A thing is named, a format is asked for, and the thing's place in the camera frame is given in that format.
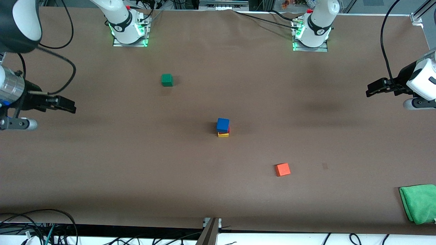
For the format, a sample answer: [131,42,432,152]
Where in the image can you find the green folded cloth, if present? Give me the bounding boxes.
[399,184,436,225]

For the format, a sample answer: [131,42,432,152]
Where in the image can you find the orange wooden block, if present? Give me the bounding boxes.
[275,163,291,177]

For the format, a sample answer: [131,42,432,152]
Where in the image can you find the brown paper table cover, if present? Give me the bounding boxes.
[0,7,436,235]

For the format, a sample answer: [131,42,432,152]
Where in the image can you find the silver aluminium crossbar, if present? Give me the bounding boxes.
[199,0,249,11]

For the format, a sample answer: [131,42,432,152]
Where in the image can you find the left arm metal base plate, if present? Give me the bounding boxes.
[292,20,328,52]

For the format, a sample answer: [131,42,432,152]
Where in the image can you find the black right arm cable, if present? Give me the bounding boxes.
[37,0,74,49]

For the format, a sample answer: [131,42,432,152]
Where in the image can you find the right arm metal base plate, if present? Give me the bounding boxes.
[112,15,149,47]

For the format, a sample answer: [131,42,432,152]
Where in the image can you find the teal cable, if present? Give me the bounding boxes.
[44,224,57,245]

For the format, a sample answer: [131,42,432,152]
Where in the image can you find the aluminium profile post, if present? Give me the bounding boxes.
[196,218,222,245]

